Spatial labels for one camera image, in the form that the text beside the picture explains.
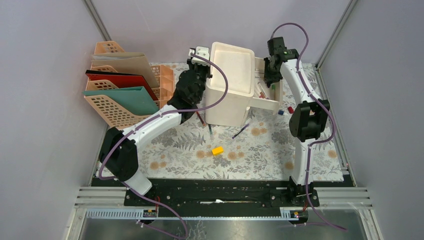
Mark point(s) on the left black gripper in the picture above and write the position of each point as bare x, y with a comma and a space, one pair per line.
192, 66

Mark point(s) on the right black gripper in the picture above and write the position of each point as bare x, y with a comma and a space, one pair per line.
267, 77

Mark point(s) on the dark red capped marker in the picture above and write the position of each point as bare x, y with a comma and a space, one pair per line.
262, 91

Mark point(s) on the white top drawer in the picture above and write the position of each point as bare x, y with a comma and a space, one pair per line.
275, 97

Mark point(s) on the white three-drawer cabinet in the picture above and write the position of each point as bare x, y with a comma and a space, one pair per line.
238, 65

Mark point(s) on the red marker cap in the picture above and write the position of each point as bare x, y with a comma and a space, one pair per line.
290, 110

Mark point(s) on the teal folder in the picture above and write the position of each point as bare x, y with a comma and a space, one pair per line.
135, 99

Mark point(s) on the beige notebook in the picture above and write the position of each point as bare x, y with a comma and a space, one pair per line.
127, 62

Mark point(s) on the red ring binder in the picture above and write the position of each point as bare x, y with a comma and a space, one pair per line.
103, 80

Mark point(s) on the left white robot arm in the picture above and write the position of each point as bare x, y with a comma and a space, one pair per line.
120, 148

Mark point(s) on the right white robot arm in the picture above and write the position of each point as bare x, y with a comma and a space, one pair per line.
308, 120

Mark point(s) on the orange clear pen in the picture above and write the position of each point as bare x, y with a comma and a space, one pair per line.
201, 119

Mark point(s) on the clear green pen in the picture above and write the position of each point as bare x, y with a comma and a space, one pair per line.
210, 129

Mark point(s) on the blue pen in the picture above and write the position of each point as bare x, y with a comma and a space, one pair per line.
241, 130

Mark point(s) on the yellow eraser block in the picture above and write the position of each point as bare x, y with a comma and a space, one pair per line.
217, 151

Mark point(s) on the peach plastic file organizer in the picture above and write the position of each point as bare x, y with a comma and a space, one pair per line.
114, 114

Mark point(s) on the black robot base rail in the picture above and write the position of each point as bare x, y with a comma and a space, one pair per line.
224, 198

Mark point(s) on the aluminium corner frame post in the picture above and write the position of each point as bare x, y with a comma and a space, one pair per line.
91, 8

